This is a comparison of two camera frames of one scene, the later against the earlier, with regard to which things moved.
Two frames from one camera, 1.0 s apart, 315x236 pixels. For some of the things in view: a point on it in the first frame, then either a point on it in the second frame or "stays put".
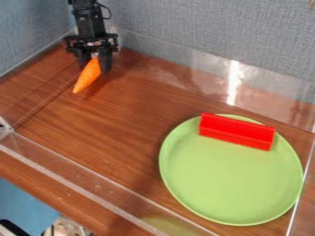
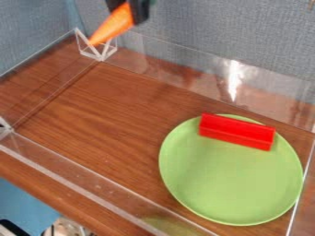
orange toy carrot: [88, 75] to [118, 20]
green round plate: [226, 182] stays put
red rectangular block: [236, 131] stays put
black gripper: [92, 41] to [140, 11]
